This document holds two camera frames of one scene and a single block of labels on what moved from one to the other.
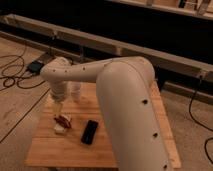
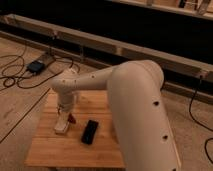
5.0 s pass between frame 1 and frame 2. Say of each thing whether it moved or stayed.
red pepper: moved
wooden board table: stayed
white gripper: moved
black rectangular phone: stayed
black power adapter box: stayed
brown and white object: stayed
